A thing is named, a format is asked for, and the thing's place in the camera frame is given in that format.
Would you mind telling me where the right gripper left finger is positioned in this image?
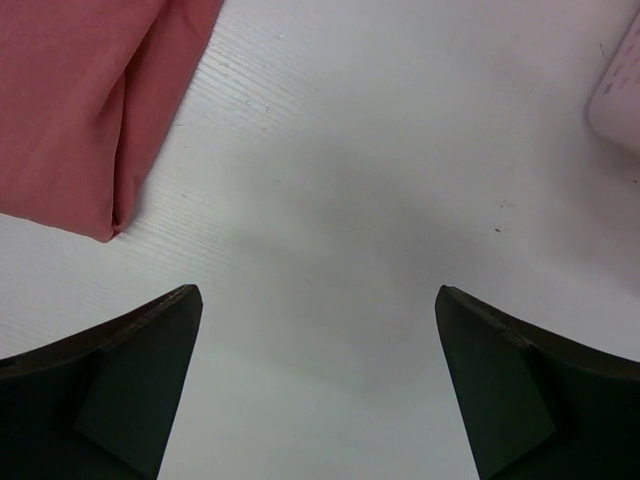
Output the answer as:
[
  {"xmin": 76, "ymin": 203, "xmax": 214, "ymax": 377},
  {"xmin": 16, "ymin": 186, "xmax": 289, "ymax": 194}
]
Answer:
[{"xmin": 1, "ymin": 285, "xmax": 203, "ymax": 479}]

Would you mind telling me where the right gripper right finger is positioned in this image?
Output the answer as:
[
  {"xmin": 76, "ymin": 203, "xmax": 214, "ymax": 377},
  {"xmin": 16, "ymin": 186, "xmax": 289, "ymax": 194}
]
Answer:
[{"xmin": 435, "ymin": 286, "xmax": 639, "ymax": 479}]

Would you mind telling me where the salmon pink t-shirt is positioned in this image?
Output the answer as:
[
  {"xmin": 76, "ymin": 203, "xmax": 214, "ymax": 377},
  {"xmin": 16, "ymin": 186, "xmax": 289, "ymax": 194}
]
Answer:
[{"xmin": 1, "ymin": 1, "xmax": 222, "ymax": 242}]

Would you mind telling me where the white plastic basket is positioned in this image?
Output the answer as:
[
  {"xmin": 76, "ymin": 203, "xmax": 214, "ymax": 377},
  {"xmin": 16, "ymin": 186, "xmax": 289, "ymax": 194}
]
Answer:
[{"xmin": 587, "ymin": 15, "xmax": 640, "ymax": 154}]

